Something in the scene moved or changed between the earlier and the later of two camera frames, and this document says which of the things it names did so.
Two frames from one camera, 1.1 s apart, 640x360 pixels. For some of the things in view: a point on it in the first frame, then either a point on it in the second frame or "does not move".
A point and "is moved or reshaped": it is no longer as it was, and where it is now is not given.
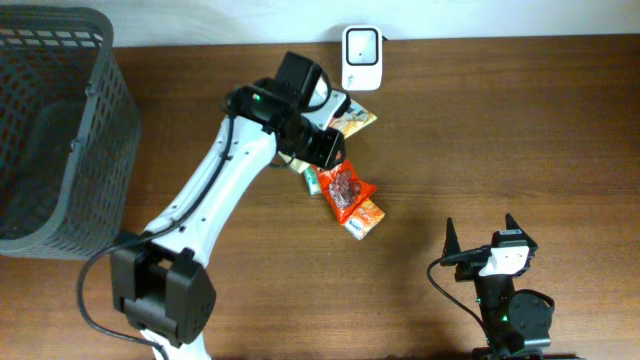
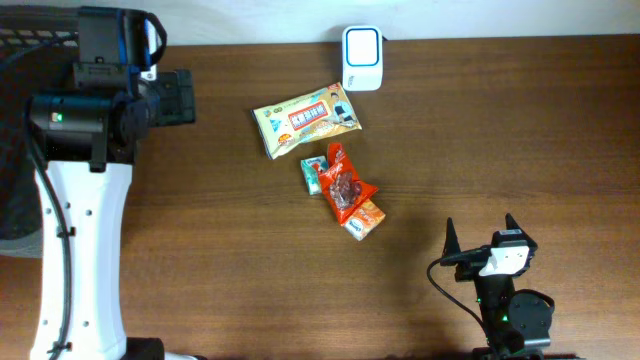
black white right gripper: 471,262 does not move
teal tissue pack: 311,175 does not move
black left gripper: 326,148 to 176,96
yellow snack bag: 353,118 is moved or reshaped
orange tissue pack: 364,220 does not move
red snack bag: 342,189 does not move
